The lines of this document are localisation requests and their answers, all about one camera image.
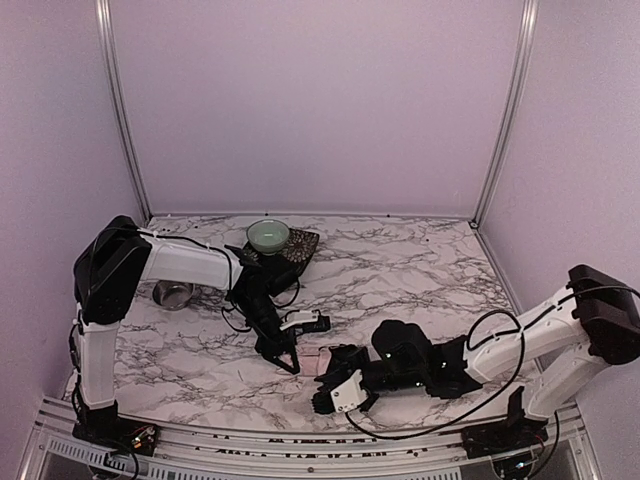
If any celadon green ceramic bowl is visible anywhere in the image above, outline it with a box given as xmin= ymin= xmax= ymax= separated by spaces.
xmin=246 ymin=219 xmax=291 ymax=255

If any pink and black umbrella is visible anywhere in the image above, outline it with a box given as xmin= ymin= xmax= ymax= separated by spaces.
xmin=297 ymin=346 xmax=332 ymax=377

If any small stainless steel bowl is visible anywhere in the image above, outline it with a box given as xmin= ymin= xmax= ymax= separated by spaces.
xmin=152 ymin=280 xmax=195 ymax=311

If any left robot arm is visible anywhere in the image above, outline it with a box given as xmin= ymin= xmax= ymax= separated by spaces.
xmin=69 ymin=216 xmax=300 ymax=455

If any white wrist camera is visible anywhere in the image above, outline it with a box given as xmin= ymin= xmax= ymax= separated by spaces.
xmin=330 ymin=369 xmax=368 ymax=413
xmin=280 ymin=310 xmax=331 ymax=333

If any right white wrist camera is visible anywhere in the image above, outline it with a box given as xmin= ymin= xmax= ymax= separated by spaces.
xmin=330 ymin=369 xmax=368 ymax=413

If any left aluminium frame post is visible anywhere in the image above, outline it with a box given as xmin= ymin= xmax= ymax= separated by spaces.
xmin=95 ymin=0 xmax=152 ymax=223

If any right aluminium frame post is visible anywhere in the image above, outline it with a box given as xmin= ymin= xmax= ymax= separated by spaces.
xmin=471 ymin=0 xmax=540 ymax=230

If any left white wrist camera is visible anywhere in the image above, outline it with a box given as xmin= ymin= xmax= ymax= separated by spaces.
xmin=280 ymin=310 xmax=331 ymax=333

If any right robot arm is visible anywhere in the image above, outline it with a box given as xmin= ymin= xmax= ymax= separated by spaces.
xmin=311 ymin=265 xmax=639 ymax=458

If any aluminium frame post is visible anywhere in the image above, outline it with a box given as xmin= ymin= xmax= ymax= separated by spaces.
xmin=95 ymin=0 xmax=152 ymax=223
xmin=471 ymin=0 xmax=540 ymax=230

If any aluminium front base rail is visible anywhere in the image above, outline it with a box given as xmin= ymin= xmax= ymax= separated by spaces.
xmin=18 ymin=398 xmax=601 ymax=479

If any black floral square plate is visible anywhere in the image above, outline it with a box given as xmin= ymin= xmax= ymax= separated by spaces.
xmin=242 ymin=228 xmax=320 ymax=277

